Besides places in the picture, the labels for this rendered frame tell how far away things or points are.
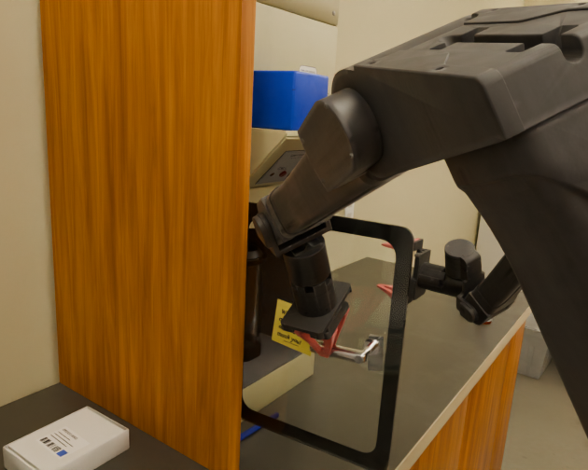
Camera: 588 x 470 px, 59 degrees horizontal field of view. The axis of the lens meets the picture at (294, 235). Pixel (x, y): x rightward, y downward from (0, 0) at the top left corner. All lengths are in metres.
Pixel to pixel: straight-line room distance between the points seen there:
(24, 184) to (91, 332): 0.32
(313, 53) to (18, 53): 0.55
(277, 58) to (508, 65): 0.80
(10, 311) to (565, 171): 1.11
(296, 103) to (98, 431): 0.65
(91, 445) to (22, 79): 0.68
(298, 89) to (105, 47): 0.34
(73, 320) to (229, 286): 0.45
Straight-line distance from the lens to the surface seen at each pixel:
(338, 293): 0.75
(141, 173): 0.91
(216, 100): 0.79
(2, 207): 1.15
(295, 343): 0.88
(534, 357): 3.65
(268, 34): 0.95
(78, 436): 1.03
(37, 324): 1.25
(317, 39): 1.08
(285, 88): 0.84
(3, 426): 1.17
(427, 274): 1.13
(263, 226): 0.62
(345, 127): 0.24
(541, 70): 0.20
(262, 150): 0.83
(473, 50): 0.22
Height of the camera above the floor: 1.54
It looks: 13 degrees down
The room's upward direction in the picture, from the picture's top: 3 degrees clockwise
